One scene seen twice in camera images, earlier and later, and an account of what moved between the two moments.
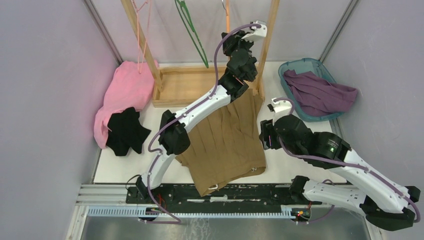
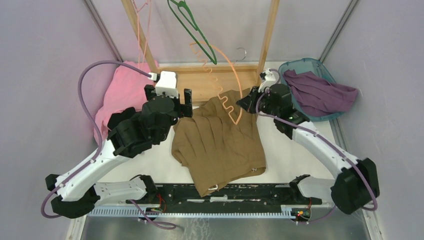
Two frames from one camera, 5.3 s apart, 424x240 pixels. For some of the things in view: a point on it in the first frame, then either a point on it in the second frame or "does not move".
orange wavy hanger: [228, 16] → [224, 73]
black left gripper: [233, 41] → [184, 109]
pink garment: [132, 86] does not move
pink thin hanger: [136, 11] does not move
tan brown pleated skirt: [230, 146] does not move
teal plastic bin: [305, 65] does not move
